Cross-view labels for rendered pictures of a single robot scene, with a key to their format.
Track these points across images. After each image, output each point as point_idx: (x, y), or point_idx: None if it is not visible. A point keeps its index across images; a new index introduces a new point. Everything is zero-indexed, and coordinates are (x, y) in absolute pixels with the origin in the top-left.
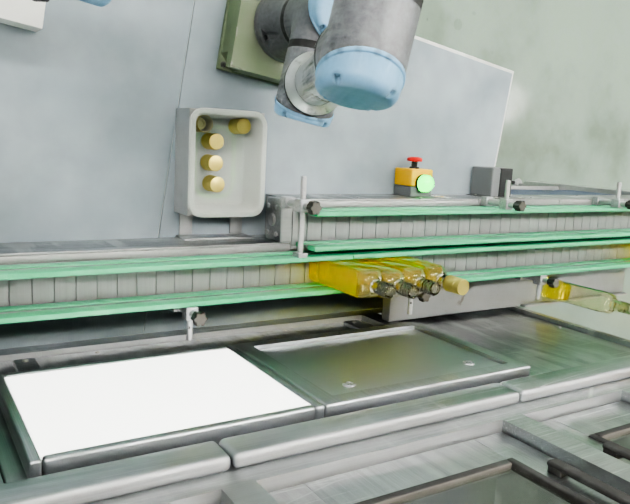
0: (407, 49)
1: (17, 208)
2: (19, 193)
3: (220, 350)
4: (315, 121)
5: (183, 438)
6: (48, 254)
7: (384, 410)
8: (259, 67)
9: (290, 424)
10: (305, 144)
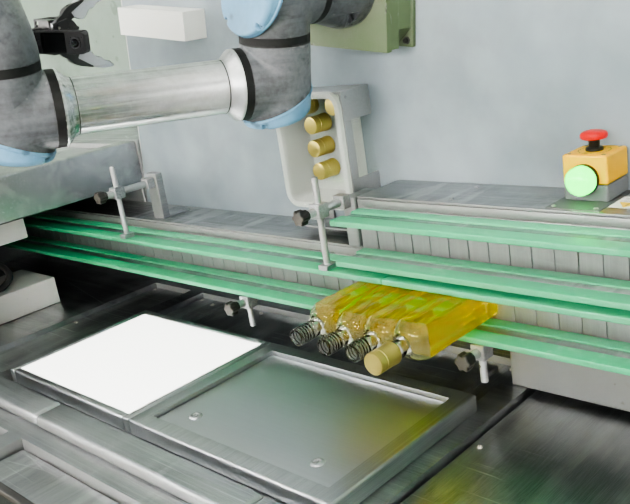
0: None
1: (223, 182)
2: (221, 170)
3: (252, 343)
4: (251, 125)
5: (58, 393)
6: (194, 227)
7: (137, 447)
8: (326, 38)
9: (109, 420)
10: (438, 116)
